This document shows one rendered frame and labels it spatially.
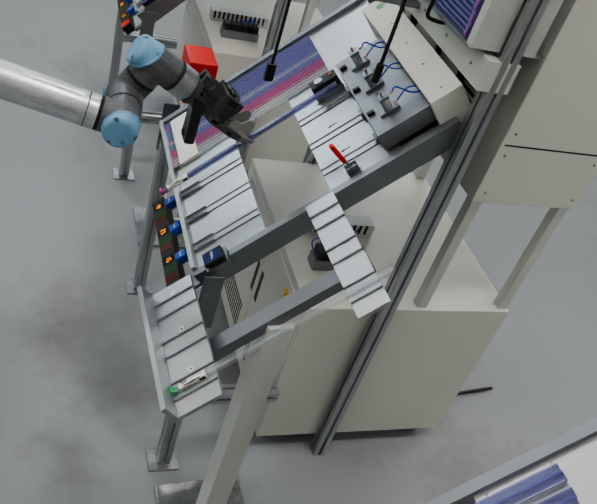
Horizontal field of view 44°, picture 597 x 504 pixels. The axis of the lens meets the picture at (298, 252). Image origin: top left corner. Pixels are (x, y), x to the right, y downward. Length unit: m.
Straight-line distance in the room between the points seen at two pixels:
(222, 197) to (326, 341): 0.50
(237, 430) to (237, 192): 0.59
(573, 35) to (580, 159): 0.36
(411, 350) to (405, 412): 0.32
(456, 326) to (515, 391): 0.85
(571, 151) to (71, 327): 1.66
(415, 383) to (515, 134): 0.91
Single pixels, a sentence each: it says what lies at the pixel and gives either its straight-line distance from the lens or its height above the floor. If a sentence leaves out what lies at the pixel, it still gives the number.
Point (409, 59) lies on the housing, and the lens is 1.82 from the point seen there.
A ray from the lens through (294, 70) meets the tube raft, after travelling 2.13.
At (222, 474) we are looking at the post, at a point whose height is 0.28.
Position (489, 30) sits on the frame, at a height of 1.43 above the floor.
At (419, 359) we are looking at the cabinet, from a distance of 2.26.
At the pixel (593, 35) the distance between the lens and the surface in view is 1.76.
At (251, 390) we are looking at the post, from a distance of 1.71.
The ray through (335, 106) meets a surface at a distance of 1.94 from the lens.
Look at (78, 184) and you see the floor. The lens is 3.22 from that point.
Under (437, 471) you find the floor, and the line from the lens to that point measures 2.58.
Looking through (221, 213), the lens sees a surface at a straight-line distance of 1.88.
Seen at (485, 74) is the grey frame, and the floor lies 1.35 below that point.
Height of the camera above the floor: 1.88
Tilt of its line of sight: 37 degrees down
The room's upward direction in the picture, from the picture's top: 20 degrees clockwise
